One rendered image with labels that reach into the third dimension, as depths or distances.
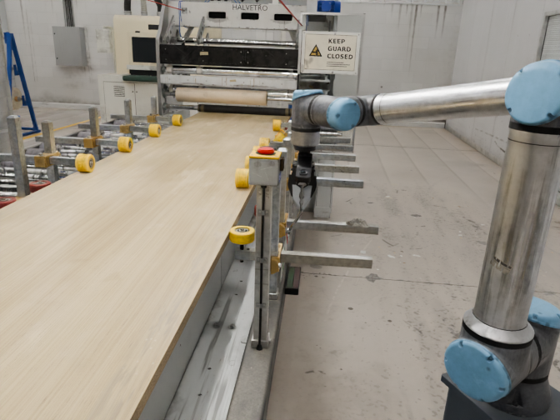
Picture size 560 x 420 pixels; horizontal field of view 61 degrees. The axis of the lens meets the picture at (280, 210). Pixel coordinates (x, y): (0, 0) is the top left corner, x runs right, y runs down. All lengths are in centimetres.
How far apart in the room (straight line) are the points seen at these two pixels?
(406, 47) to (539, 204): 957
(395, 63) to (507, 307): 955
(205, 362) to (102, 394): 55
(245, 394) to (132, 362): 32
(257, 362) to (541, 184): 76
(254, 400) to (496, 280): 59
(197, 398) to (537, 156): 94
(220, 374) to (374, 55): 949
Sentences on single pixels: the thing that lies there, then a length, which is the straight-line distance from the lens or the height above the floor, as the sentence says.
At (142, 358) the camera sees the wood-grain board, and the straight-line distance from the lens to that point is 95.
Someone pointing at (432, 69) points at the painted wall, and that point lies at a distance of 1064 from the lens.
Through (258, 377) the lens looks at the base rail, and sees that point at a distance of 121.
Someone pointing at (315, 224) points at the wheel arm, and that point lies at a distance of 173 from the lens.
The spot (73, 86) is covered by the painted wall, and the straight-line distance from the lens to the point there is 1194.
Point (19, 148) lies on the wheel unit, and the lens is 219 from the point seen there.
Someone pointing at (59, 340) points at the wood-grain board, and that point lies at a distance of 105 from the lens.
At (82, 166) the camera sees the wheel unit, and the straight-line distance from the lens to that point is 226.
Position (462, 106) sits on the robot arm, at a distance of 127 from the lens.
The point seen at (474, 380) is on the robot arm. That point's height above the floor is 77.
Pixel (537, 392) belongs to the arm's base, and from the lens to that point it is 143.
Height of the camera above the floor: 145
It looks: 19 degrees down
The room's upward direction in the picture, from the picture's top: 2 degrees clockwise
